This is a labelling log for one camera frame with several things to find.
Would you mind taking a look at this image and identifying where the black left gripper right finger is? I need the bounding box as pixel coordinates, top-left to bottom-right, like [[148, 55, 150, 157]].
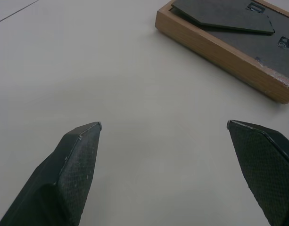
[[226, 120, 289, 226]]

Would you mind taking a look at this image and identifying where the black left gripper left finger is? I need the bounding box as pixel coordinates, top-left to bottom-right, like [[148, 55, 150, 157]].
[[0, 121, 102, 226]]

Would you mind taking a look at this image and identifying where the wooden picture frame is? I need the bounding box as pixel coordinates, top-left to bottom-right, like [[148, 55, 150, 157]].
[[154, 0, 289, 105]]

